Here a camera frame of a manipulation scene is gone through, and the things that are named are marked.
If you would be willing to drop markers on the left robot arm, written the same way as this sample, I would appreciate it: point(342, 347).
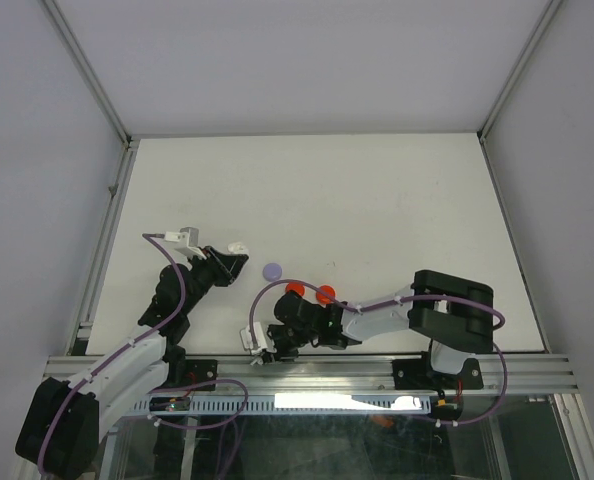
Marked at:
point(68, 419)

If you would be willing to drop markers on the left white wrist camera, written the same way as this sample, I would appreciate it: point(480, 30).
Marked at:
point(185, 242)

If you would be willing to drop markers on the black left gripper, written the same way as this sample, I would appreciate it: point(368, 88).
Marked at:
point(232, 262)

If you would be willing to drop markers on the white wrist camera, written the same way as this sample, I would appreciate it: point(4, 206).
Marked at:
point(185, 242)
point(254, 342)

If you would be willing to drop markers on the white slotted cable duct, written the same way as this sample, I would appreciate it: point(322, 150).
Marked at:
point(283, 404)

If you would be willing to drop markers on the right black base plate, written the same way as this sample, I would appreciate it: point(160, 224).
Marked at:
point(416, 374)

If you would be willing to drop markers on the purple earbud case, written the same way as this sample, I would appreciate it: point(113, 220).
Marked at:
point(272, 272)

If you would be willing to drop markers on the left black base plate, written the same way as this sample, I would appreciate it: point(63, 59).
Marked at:
point(191, 371)

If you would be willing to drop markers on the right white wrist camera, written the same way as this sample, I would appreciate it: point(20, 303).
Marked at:
point(254, 342)

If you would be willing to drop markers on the white earbud case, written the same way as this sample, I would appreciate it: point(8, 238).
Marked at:
point(238, 248)

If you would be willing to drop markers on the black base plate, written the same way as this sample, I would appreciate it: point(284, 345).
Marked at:
point(191, 371)
point(416, 374)

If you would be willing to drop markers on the orange earbud case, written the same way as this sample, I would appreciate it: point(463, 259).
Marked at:
point(325, 294)
point(295, 287)

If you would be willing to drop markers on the aluminium mounting rail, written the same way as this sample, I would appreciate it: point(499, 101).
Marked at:
point(524, 374)

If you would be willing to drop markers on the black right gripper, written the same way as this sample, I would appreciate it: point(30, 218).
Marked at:
point(278, 355)

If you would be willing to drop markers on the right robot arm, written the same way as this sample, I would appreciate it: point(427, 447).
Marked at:
point(454, 313)

